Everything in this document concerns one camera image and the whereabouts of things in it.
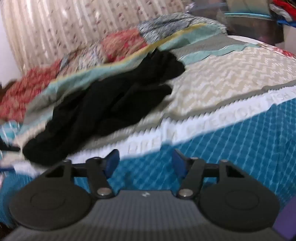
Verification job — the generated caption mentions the patterned bedspread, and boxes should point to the patterned bedspread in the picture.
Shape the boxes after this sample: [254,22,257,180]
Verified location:
[0,35,296,232]

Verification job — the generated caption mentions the patchwork quilt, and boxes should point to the patchwork quilt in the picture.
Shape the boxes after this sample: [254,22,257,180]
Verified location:
[0,13,228,142]

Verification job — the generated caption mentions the floral striped curtain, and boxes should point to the floral striped curtain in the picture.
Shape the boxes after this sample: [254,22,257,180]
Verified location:
[0,0,193,73]

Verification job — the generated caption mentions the pile of colourful clothes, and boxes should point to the pile of colourful clothes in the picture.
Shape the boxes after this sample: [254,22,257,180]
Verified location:
[269,0,296,25]

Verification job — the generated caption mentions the black pants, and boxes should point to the black pants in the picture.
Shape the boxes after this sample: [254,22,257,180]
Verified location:
[23,50,186,166]

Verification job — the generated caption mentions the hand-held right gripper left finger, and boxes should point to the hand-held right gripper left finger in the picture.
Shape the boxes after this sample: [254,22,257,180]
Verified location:
[45,149,120,199]

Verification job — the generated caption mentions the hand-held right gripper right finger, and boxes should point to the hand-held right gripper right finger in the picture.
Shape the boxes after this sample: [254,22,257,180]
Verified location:
[172,149,247,199]

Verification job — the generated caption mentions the purple cloth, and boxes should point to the purple cloth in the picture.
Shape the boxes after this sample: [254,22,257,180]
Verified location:
[273,202,296,241]

